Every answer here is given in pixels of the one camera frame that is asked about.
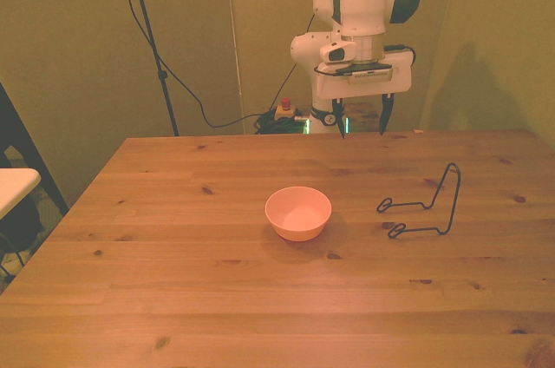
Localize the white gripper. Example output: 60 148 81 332
315 51 413 140

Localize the pink plastic bowl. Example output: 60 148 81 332
264 186 333 242

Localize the red emergency stop button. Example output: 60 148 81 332
275 97 304 122

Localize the white side table top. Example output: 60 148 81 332
0 168 42 221

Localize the dark wrist camera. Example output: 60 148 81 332
333 62 394 82

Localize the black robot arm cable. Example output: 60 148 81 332
268 0 343 115

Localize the coiled black cable bundle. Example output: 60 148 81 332
253 109 311 135

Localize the black wire dish rack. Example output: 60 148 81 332
375 162 462 240

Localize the black stand cable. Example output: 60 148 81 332
110 0 278 129

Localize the black camera stand pole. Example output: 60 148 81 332
123 0 180 137

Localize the black furniture frame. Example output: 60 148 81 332
0 81 70 217

